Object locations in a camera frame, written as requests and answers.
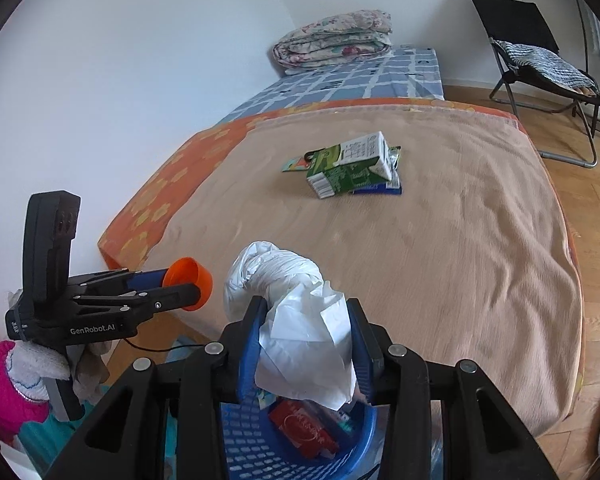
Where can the orange bottle cap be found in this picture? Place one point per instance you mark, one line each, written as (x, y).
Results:
(192, 272)

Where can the long white colourful wrapper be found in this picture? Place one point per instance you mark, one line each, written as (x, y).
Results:
(265, 400)

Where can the striped chair cushion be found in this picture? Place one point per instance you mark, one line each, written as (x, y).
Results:
(545, 62)

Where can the beige blanket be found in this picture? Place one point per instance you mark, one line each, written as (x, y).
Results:
(455, 260)

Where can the blue checked bed sheet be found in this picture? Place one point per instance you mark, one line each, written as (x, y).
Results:
(360, 80)

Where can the white plastic bag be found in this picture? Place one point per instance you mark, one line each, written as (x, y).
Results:
(300, 330)

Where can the green milk carton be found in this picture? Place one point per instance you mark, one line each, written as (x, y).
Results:
(350, 165)

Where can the person's left hand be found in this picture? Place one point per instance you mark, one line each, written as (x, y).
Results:
(90, 370)

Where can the blue foil packet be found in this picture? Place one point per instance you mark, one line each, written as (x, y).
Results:
(380, 190)

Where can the small colourful wrapper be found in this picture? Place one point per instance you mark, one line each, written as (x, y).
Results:
(295, 164)

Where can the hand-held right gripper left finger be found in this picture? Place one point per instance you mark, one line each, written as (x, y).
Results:
(247, 350)

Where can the red carton box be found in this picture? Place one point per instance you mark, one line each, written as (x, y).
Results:
(300, 427)

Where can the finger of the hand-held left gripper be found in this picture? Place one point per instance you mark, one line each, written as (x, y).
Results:
(147, 277)
(170, 296)

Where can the teal cloth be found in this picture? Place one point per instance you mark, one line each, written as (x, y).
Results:
(45, 440)

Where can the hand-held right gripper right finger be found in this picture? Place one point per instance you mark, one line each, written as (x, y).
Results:
(367, 360)

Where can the person's left forearm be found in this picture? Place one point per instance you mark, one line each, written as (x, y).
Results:
(0, 385)

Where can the folded floral quilt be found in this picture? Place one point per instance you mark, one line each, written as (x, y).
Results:
(330, 40)

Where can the orange floral sheet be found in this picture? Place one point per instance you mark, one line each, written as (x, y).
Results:
(145, 210)

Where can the black folding chair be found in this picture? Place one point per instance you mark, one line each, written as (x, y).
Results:
(510, 15)

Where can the blue plastic basket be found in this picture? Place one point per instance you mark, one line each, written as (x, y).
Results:
(245, 450)

